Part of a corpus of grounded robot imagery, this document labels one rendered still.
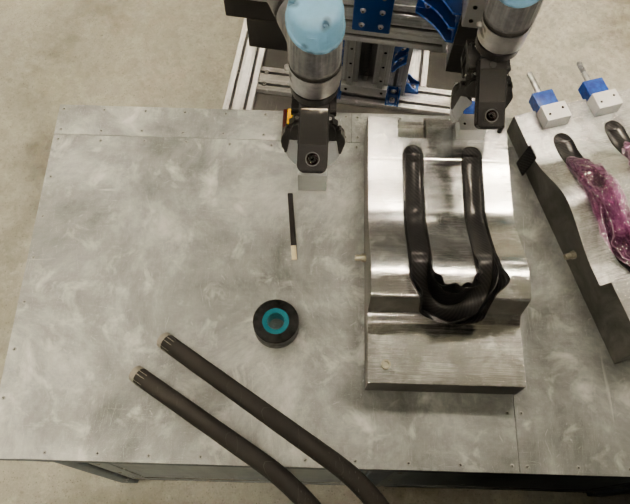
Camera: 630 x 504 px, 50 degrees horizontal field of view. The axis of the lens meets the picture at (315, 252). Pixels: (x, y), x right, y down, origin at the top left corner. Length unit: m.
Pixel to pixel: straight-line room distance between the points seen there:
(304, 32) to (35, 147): 1.71
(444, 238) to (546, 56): 1.59
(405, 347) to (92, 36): 1.90
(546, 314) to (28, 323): 0.93
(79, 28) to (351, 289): 1.79
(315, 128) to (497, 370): 0.50
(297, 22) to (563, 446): 0.80
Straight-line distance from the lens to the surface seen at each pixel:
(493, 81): 1.15
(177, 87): 2.48
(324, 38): 0.89
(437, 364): 1.14
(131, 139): 1.41
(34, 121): 2.54
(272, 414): 1.08
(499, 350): 1.17
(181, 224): 1.30
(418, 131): 1.32
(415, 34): 1.64
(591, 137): 1.42
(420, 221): 1.20
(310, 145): 1.01
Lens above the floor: 1.95
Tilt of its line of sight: 67 degrees down
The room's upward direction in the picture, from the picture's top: 2 degrees clockwise
